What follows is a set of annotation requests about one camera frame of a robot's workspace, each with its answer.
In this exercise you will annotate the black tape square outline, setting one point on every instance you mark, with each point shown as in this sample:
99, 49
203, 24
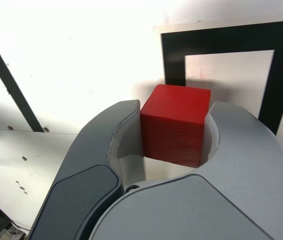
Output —
172, 62

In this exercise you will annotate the red cube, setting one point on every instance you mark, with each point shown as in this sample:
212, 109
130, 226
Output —
174, 130

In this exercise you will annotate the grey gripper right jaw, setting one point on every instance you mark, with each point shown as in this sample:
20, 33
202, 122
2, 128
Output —
194, 212

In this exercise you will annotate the black tape strip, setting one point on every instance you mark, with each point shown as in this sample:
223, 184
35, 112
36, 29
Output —
11, 82

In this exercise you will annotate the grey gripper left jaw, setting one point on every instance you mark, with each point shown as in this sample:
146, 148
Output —
89, 175

